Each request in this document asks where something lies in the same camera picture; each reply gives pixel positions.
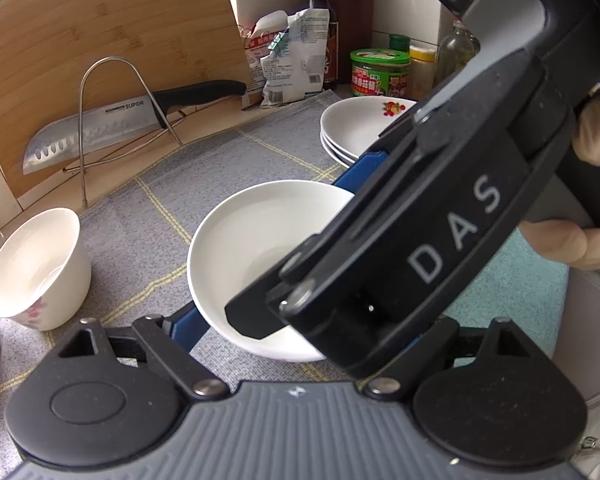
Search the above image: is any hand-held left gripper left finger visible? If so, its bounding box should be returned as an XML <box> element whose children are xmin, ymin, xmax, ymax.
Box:
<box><xmin>55</xmin><ymin>305</ymin><xmax>229</xmax><ymax>403</ymax></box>

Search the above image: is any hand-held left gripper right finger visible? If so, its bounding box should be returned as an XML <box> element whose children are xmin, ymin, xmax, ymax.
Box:
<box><xmin>364</xmin><ymin>316</ymin><xmax>548</xmax><ymax>402</ymax></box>

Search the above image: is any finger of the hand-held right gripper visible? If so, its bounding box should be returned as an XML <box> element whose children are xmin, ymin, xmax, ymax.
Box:
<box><xmin>332</xmin><ymin>104</ymin><xmax>432</xmax><ymax>199</ymax></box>
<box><xmin>224</xmin><ymin>229</ymin><xmax>342</xmax><ymax>340</ymax></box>

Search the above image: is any white fruit print plate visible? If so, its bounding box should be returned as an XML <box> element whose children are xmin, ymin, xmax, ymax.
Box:
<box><xmin>320</xmin><ymin>96</ymin><xmax>421</xmax><ymax>158</ymax></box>
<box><xmin>325</xmin><ymin>142</ymin><xmax>361</xmax><ymax>167</ymax></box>
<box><xmin>320</xmin><ymin>132</ymin><xmax>366</xmax><ymax>161</ymax></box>

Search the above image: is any white floral bowl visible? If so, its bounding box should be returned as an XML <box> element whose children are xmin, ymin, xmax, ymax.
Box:
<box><xmin>186</xmin><ymin>179</ymin><xmax>358</xmax><ymax>365</ymax></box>
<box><xmin>0</xmin><ymin>207</ymin><xmax>92</xmax><ymax>332</ymax></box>

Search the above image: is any person's right hand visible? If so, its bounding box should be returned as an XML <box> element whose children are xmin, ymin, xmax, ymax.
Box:
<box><xmin>519</xmin><ymin>85</ymin><xmax>600</xmax><ymax>272</ymax></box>

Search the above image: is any grey checked towel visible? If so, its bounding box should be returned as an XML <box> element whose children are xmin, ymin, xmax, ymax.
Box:
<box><xmin>0</xmin><ymin>87</ymin><xmax>431</xmax><ymax>466</ymax></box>

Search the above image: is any green lid seasoning tub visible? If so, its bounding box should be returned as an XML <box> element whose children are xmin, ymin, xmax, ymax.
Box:
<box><xmin>350</xmin><ymin>47</ymin><xmax>412</xmax><ymax>98</ymax></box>

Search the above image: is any yellow lid spice jar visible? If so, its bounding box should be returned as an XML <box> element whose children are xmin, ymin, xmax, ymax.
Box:
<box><xmin>409</xmin><ymin>44</ymin><xmax>438</xmax><ymax>101</ymax></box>

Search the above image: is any white printed plastic bag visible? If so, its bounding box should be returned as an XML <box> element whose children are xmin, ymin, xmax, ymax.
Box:
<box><xmin>260</xmin><ymin>10</ymin><xmax>331</xmax><ymax>107</ymax></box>

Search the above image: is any wooden knife block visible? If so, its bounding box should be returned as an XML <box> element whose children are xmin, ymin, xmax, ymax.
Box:
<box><xmin>325</xmin><ymin>0</ymin><xmax>376</xmax><ymax>88</ymax></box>

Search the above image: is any red and white bag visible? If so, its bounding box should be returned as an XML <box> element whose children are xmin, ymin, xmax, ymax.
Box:
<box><xmin>237</xmin><ymin>11</ymin><xmax>291</xmax><ymax>111</ymax></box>

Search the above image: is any wide blade kitchen knife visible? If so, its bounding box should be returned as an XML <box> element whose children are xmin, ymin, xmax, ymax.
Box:
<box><xmin>22</xmin><ymin>80</ymin><xmax>247</xmax><ymax>176</ymax></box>

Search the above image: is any bamboo cutting board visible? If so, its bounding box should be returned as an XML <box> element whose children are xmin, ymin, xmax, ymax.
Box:
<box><xmin>0</xmin><ymin>0</ymin><xmax>253</xmax><ymax>211</ymax></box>

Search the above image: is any metal wire rack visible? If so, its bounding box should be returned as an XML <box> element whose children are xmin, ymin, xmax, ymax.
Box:
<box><xmin>62</xmin><ymin>57</ymin><xmax>188</xmax><ymax>209</ymax></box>

